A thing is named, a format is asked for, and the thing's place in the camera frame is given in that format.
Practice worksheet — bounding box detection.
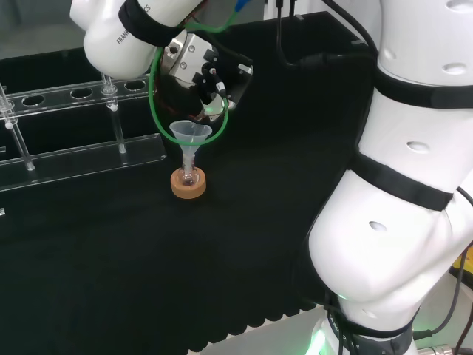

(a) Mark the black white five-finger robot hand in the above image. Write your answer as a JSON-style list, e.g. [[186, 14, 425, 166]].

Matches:
[[152, 72, 238, 124]]

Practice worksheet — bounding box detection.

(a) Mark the translucent plastic funnel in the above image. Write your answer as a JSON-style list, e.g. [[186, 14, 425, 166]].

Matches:
[[169, 120, 212, 175]]

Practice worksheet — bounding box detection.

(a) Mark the small glass round-bottom flask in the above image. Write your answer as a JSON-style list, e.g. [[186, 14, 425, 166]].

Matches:
[[176, 162, 201, 188]]

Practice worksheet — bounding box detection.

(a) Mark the clear acrylic funnel stand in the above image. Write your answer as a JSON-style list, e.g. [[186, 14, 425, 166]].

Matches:
[[0, 72, 168, 194]]

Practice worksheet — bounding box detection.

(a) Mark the black bench cloth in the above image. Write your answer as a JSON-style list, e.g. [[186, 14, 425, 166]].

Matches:
[[0, 10, 375, 354]]

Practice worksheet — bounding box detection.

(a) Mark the green cable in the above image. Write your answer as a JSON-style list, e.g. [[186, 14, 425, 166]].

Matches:
[[148, 0, 253, 144]]

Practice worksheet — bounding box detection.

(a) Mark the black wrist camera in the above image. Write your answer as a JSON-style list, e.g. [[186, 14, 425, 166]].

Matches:
[[201, 47, 255, 112]]

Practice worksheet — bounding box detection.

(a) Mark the brown cork ring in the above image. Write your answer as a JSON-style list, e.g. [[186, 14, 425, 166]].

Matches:
[[170, 166, 208, 202]]

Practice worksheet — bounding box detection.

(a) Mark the black cable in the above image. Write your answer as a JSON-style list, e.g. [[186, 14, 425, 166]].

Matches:
[[275, 0, 380, 70]]

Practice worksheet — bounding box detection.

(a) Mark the grey cable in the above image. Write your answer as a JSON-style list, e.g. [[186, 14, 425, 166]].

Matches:
[[412, 186, 473, 343]]

